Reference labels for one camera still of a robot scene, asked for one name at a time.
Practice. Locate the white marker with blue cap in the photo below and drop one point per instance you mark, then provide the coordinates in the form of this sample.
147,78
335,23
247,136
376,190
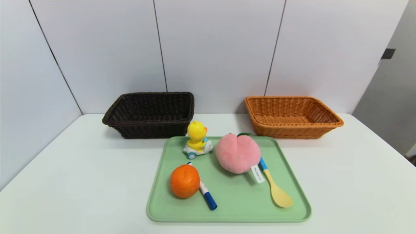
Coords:
208,196

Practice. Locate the dark brown wicker basket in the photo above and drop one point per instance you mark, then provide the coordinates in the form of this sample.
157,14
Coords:
146,128

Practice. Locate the orange wicker basket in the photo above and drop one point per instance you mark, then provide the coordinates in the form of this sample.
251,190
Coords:
292,130

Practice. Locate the green plastic tray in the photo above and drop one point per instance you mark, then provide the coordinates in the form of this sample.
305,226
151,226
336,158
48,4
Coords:
234,201

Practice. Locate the orange fruit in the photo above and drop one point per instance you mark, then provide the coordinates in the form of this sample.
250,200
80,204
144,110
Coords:
184,181

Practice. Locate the yellow duck toy car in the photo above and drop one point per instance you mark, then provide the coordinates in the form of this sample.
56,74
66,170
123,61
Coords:
196,133

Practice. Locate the pink plush peach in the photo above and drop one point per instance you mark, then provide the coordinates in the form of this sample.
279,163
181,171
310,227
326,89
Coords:
237,154

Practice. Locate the small black wall fixture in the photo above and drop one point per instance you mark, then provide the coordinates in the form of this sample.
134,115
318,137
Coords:
388,53

